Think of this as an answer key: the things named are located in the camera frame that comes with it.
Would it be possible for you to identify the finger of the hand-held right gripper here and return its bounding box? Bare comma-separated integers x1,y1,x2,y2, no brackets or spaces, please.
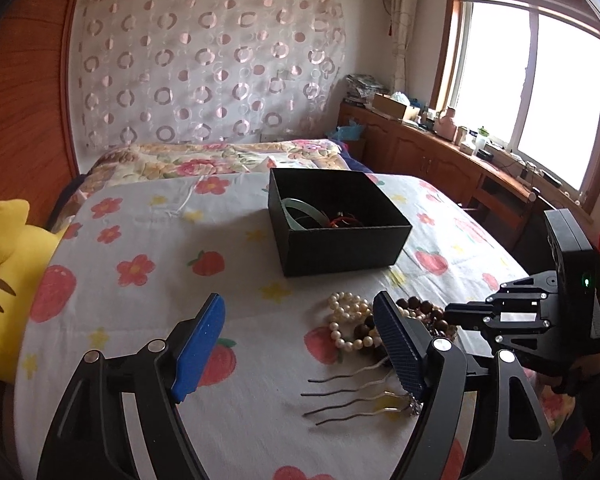
447,321,577,377
445,270,561,328

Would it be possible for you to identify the sheer curtain with circles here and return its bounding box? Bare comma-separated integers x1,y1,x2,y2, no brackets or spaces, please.
77,0,347,149

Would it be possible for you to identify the brown wooden bead bracelet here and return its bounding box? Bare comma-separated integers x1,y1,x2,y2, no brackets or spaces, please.
396,297,459,342

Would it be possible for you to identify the white pearl bracelet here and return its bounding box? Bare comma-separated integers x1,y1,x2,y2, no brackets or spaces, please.
327,292,382,351

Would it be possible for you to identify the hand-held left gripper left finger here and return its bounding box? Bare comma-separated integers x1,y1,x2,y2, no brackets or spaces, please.
36,292,227,480

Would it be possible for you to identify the black cardboard box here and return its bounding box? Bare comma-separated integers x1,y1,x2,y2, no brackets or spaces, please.
268,168,413,278

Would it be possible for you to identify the red cord bracelet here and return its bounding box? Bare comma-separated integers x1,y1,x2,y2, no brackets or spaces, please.
326,213,362,229

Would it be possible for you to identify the pink container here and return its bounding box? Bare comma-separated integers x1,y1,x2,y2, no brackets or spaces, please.
432,108,459,141

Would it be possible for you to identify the wooden wardrobe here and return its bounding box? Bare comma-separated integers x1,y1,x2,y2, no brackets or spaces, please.
0,0,92,242

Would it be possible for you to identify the pale window curtain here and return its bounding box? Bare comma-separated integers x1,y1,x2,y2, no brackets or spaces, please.
386,0,422,107

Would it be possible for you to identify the dark brown bead bracelet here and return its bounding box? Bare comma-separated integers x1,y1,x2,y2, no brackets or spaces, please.
352,316,382,347

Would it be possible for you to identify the metal hair comb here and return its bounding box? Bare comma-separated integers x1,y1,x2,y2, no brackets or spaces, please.
300,361,424,429

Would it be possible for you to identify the floral quilt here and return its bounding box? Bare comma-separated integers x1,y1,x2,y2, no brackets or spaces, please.
76,138,362,197

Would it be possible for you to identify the white strawberry print bedsheet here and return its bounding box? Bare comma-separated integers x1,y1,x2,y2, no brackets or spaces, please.
12,172,573,480

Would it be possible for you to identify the stack of magazines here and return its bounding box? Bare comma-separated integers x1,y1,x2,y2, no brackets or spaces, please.
343,73,382,109

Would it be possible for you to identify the green jade bangle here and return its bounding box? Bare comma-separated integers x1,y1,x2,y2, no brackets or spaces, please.
281,197,331,231

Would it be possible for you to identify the yellow plush toy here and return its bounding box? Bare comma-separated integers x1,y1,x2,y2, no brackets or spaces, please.
0,199,62,377

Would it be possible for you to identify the wooden cabinet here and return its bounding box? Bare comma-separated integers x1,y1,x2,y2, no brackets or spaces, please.
337,100,597,252

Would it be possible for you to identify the person's right hand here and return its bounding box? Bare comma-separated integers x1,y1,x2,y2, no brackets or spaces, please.
552,327,600,397

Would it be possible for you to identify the blue plastic bag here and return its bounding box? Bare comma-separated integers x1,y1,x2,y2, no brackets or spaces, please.
324,119,364,144

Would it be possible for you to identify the wooden framed window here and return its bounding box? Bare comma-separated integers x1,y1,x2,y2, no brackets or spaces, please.
431,0,600,207

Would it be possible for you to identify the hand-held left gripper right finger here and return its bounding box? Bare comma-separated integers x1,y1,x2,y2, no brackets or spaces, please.
372,290,564,480

